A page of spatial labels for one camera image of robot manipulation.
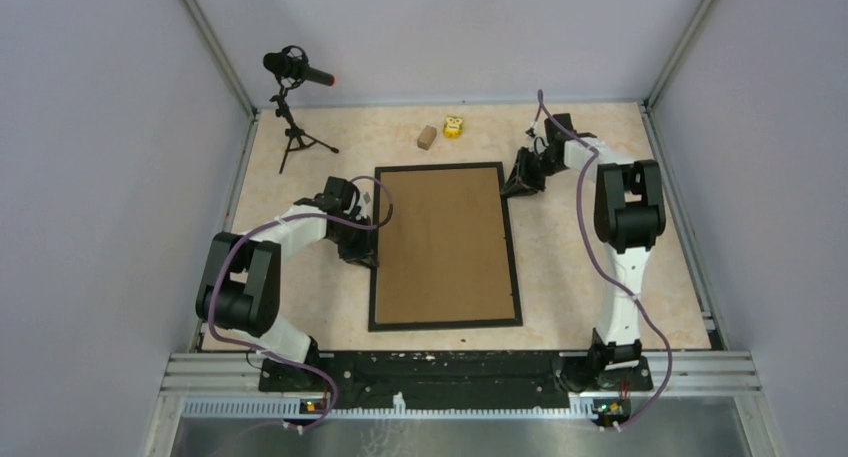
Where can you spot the black microphone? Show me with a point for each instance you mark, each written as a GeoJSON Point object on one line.
{"type": "Point", "coordinates": [291, 68]}

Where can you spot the black tripod stand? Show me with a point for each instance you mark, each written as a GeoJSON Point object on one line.
{"type": "Point", "coordinates": [298, 138]}

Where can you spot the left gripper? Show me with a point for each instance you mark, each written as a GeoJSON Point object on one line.
{"type": "Point", "coordinates": [363, 253]}

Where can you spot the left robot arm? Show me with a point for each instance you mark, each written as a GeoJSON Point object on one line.
{"type": "Point", "coordinates": [239, 293]}

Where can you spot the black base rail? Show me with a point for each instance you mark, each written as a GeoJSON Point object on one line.
{"type": "Point", "coordinates": [450, 380]}

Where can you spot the yellow owl toy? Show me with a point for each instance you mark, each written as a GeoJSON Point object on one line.
{"type": "Point", "coordinates": [453, 126]}

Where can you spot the brown cardboard backing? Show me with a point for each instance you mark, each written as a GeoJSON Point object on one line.
{"type": "Point", "coordinates": [444, 242]}

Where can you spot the black picture frame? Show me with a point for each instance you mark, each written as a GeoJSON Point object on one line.
{"type": "Point", "coordinates": [510, 242]}

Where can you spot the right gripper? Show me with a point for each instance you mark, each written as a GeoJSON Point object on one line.
{"type": "Point", "coordinates": [516, 188]}

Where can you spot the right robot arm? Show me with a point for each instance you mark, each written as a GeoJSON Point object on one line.
{"type": "Point", "coordinates": [628, 218]}

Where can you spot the small wooden block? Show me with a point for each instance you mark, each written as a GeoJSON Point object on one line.
{"type": "Point", "coordinates": [427, 138]}

